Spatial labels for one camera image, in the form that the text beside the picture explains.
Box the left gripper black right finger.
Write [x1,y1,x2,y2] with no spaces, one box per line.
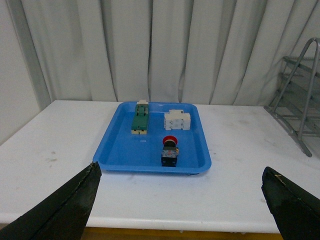
[261,166,320,240]

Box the red emergency stop button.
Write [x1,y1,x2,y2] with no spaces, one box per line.
[161,135,179,167]

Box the white curtain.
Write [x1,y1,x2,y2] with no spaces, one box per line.
[6,0,320,108]

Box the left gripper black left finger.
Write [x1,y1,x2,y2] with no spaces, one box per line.
[0,162,102,240]

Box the blue plastic tray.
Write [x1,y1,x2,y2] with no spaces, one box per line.
[93,102,212,175]

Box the grey metal mesh rack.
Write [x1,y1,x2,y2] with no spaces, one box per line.
[264,37,320,157]

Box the green terminal block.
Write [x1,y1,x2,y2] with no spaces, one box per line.
[131,100,149,135]

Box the white circuit breaker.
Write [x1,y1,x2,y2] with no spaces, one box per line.
[164,109,191,131]

